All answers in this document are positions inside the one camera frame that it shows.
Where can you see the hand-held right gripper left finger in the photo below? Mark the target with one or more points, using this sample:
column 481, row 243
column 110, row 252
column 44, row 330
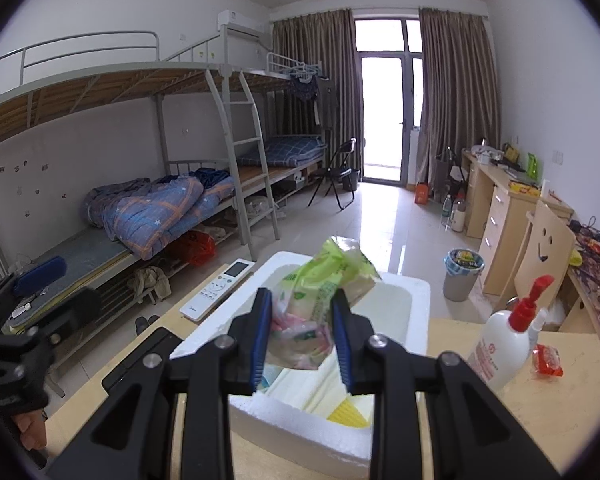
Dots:
column 260, row 345

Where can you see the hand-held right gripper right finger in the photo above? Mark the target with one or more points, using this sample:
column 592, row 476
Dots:
column 342, row 350

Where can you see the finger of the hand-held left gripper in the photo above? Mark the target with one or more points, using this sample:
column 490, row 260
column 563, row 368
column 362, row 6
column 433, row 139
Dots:
column 75, row 310
column 40, row 276

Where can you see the green plastic snack bag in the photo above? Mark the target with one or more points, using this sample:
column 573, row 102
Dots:
column 310, row 305

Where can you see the white foam box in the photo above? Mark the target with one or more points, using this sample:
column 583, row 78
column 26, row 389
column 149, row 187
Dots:
column 400, row 305

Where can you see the person's left hand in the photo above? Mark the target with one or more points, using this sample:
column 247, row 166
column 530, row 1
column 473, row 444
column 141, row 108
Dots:
column 30, row 430

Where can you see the pale folded cloth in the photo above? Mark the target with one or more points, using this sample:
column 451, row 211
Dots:
column 320, row 387

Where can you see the grey slipper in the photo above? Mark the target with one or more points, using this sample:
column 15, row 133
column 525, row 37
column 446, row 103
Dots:
column 153, row 319
column 140, row 326

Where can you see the white remote control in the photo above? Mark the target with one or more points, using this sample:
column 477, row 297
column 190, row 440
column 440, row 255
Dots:
column 220, row 287

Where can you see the beige crumpled cloth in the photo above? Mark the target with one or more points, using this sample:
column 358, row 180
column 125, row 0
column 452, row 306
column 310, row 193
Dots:
column 150, row 284

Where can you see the red plastic bag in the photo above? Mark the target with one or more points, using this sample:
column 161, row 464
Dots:
column 195, row 249

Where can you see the blue plaid quilt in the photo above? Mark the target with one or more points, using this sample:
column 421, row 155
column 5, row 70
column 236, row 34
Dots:
column 155, row 210

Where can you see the grey trash bin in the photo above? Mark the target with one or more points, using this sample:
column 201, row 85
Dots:
column 462, row 277

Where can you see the white bottle with red pump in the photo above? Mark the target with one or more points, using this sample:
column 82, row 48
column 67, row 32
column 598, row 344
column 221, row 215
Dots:
column 500, row 350

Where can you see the clear plastic water bottle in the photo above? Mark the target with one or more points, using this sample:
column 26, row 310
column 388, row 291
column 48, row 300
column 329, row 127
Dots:
column 446, row 212

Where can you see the orange bag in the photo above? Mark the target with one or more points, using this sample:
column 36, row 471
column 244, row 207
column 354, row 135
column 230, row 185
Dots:
column 421, row 193

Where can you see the dark blue cloth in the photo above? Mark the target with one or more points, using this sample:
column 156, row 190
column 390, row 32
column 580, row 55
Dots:
column 210, row 176

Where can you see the black folding chair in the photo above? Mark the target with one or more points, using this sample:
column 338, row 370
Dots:
column 335, row 172

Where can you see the white plastic jug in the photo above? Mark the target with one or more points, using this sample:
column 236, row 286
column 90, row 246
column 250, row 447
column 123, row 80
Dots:
column 459, row 216

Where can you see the grey metal bed ladder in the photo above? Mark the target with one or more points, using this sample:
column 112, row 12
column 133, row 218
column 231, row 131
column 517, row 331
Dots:
column 245, row 150

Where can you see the blue plaid bedding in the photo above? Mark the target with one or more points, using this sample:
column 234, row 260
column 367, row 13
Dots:
column 285, row 151

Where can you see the grey metal bunk bed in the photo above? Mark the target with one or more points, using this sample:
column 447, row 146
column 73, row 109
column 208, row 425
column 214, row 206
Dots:
column 280, row 77
column 105, row 85

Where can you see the wooden desk with drawers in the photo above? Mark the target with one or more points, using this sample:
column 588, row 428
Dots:
column 505, row 230

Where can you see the black bag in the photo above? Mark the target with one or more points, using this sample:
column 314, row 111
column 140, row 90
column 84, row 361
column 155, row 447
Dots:
column 447, row 175

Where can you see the red snack packet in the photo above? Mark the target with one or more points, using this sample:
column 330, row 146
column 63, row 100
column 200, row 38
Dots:
column 547, row 360

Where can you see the wooden smiley chair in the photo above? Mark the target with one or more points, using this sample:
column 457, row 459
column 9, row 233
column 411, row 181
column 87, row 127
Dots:
column 547, row 250

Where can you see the yellow flat box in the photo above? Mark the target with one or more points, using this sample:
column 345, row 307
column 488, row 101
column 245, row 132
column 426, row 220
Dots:
column 525, row 189

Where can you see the glass balcony door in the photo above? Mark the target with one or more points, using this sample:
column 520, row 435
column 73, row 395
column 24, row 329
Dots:
column 387, row 110

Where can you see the hanging dark garment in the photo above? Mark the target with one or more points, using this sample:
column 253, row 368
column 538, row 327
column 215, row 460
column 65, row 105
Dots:
column 326, row 102

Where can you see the yellow chair cushion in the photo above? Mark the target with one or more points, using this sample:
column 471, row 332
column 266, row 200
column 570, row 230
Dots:
column 576, row 256

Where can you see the white paper roll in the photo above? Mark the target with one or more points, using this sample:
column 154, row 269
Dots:
column 544, row 188

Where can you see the hanging patterned garment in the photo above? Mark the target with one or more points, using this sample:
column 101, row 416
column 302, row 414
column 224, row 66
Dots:
column 302, row 89

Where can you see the brown curtain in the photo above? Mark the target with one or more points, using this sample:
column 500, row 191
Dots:
column 315, row 90
column 460, row 90

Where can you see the green snack packet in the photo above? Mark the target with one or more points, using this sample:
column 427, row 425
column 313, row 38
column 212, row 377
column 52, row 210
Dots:
column 532, row 165

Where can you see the white air conditioner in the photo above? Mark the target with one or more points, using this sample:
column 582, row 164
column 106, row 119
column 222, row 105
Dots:
column 240, row 22

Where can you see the group of small wall stickers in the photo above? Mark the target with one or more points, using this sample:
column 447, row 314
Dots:
column 25, row 180

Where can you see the white wall socket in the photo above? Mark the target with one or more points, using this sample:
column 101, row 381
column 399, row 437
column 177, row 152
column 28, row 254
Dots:
column 559, row 157

